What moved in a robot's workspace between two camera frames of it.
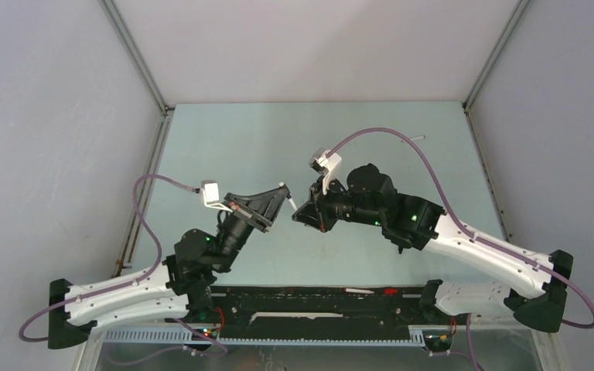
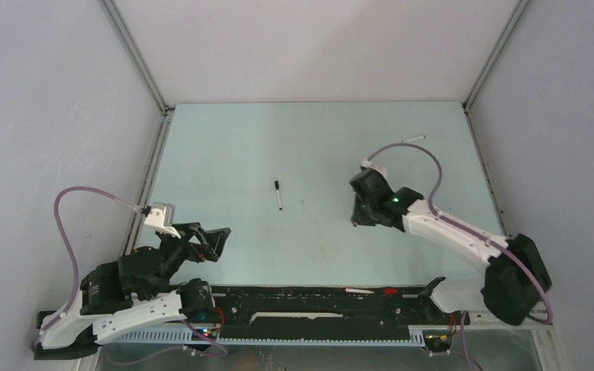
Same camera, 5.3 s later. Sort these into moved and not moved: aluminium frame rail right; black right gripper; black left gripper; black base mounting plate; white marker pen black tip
Moved: white marker pen black tip; black left gripper; black right gripper
Not moved: aluminium frame rail right; black base mounting plate
